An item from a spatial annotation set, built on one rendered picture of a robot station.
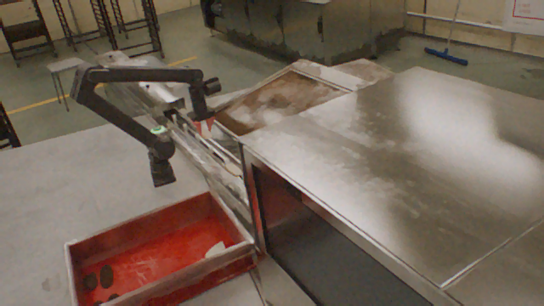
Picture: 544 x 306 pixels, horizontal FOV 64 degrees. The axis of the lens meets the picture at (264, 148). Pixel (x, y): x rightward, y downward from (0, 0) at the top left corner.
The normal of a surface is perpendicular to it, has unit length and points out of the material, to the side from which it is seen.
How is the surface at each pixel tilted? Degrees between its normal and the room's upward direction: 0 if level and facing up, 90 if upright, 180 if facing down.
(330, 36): 90
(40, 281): 0
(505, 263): 0
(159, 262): 0
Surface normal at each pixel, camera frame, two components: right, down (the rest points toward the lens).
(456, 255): -0.13, -0.86
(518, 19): -0.80, 0.38
